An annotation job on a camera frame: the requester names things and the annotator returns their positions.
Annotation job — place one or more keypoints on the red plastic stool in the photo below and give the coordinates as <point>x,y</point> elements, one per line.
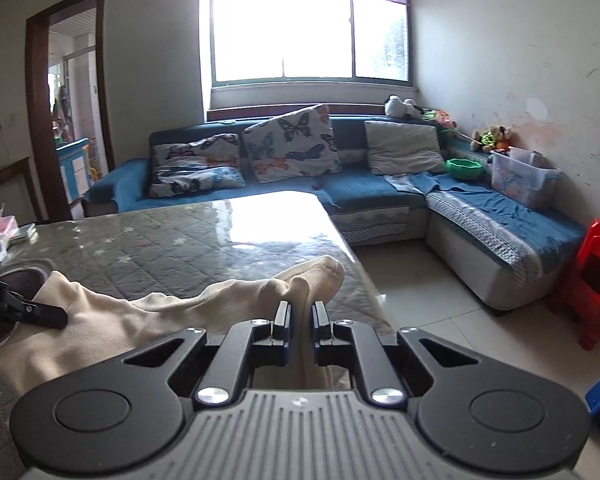
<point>592,260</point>

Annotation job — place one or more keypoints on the grey cushion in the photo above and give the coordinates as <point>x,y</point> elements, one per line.
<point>405,147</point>

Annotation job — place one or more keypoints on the blue white cabinet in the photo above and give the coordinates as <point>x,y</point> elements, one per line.
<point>75,170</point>

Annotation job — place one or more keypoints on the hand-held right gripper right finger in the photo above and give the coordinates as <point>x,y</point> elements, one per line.
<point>319,325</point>

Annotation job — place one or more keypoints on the window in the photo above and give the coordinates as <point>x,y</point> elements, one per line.
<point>290,35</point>

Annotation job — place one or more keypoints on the round black induction hob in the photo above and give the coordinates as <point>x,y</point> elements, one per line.
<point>25,282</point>

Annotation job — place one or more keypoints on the large butterfly print cushion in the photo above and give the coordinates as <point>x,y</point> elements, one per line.
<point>292,145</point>

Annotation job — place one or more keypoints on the white plush toy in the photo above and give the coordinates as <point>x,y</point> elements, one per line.
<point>402,107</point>

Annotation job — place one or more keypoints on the brown plush toys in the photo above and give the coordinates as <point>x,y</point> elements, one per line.
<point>495,139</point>

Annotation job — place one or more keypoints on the clear plastic storage box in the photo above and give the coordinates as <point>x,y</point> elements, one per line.
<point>522,180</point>

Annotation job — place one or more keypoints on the dark wooden cabinet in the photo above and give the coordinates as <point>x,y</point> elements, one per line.
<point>7,185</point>

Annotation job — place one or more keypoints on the pink tissue box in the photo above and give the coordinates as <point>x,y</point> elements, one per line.
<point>1,224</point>

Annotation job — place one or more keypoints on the green pink toy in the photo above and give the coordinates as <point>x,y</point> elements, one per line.
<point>440,120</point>

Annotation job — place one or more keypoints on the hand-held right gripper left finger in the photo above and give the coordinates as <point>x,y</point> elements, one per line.
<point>286,347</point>

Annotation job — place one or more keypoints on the green bowl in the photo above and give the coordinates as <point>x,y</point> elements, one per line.
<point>465,170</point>

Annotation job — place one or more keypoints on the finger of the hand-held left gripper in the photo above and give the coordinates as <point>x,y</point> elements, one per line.
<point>40,314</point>

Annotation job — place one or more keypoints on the small flat box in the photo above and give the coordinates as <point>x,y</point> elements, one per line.
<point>24,232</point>

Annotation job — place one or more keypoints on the cream garment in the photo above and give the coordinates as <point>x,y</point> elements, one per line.
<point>130,320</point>

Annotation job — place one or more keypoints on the blue sofa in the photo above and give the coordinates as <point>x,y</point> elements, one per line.
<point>370,195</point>

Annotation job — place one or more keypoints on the blue cloth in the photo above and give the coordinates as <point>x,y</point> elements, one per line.
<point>430,182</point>

